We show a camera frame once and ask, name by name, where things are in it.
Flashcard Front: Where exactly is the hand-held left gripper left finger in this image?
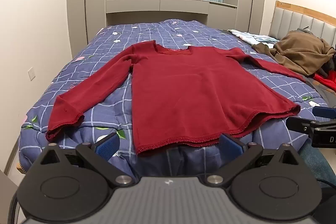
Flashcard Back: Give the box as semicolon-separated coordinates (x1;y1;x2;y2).
39;132;135;187

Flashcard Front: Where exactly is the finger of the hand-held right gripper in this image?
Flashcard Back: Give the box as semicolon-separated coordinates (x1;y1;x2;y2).
313;106;336;119
286;117;316;134

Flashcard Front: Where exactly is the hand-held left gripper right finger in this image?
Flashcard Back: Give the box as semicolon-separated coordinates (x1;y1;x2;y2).
203;133;300;187

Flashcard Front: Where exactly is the red long-sleeve shirt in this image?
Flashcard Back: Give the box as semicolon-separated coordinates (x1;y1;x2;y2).
46;40;309;155

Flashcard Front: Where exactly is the dark grey cloth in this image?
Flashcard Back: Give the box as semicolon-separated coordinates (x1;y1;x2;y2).
306;76;336;107

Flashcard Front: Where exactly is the bright red cloth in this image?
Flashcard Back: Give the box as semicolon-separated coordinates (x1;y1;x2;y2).
312;73;336;92

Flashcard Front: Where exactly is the person's leg in jeans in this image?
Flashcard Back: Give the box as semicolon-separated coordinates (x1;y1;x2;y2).
299;147;336;188

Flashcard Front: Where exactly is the brown garment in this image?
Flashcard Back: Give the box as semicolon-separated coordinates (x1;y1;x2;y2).
251;30;336;77

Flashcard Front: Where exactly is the blue checked floral blanket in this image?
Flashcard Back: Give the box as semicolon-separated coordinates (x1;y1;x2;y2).
17;20;328;177

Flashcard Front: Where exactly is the grey padded wooden headboard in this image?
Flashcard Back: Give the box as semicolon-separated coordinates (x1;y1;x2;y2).
268;0;336;42

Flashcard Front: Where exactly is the light patterned cloth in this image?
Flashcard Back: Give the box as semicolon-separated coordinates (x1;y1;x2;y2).
228;29;279;45

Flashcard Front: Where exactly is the beige window sill cabinet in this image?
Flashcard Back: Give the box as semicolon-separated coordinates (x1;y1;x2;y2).
105;0;238;26

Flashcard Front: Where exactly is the black cable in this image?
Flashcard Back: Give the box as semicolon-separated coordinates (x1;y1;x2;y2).
8;191;20;224

